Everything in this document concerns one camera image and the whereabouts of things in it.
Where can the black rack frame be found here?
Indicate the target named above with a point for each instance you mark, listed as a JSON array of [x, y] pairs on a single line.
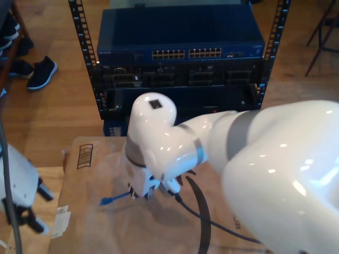
[[84, 43]]

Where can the blue network switch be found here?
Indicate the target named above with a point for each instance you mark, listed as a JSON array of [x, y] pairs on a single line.
[[172, 29]]

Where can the black server chassis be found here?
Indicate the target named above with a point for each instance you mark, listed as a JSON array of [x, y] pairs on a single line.
[[169, 79]]

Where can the wooden shoe shelf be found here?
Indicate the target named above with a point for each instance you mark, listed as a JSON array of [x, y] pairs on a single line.
[[19, 18]]

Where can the dark sneaker with white sole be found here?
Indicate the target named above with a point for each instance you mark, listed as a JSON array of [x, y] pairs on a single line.
[[42, 74], [12, 26], [22, 69]]

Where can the dark metal chair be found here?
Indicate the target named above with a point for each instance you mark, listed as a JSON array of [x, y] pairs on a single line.
[[320, 37]]

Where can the black rack tray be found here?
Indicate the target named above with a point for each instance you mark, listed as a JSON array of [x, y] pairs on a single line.
[[198, 98]]

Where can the dark shoe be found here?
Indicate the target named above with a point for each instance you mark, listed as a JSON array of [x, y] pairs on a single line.
[[25, 46]]

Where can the white shipping label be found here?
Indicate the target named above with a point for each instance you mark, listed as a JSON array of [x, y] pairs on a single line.
[[62, 222]]

